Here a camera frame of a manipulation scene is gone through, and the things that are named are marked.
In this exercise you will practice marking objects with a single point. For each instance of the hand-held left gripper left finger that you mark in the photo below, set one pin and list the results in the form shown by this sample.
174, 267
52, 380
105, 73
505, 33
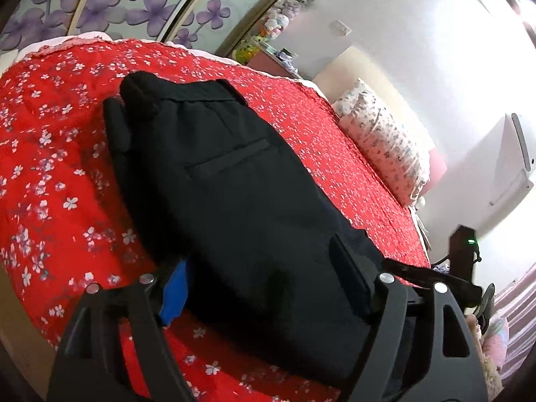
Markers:
173, 289

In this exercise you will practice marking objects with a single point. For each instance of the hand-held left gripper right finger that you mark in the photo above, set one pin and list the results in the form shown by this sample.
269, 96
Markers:
356, 278

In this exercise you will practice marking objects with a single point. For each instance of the black pants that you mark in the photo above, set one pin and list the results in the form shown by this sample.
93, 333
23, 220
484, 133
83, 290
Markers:
234, 201

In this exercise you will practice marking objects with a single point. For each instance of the dark wooden chair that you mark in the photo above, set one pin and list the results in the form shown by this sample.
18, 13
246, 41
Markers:
460, 251

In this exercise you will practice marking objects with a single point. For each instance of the floral print pillow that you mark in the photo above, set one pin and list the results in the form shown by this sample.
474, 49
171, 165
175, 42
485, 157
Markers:
383, 142

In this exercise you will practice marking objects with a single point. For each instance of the red floral bedspread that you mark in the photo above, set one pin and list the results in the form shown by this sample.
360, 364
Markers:
63, 176

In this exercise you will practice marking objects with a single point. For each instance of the pink curtain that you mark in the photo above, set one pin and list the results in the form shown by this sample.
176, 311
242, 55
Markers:
517, 301

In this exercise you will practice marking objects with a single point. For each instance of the white air conditioner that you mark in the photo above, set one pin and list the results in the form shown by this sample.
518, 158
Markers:
511, 163

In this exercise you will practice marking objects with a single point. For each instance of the beige headboard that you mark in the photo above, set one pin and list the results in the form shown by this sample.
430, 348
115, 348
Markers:
351, 67

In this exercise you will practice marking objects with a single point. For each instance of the bedside cabinet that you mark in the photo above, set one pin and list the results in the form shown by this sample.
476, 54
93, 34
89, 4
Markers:
278, 60

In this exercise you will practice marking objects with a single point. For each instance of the stack of plush toys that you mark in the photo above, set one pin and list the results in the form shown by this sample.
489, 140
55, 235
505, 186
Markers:
274, 23

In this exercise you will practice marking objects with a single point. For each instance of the purple flower wardrobe doors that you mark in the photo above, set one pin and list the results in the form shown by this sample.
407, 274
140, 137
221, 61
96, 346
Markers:
125, 4

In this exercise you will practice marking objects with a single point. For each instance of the wall socket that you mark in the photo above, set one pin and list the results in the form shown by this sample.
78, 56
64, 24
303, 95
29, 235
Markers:
340, 28

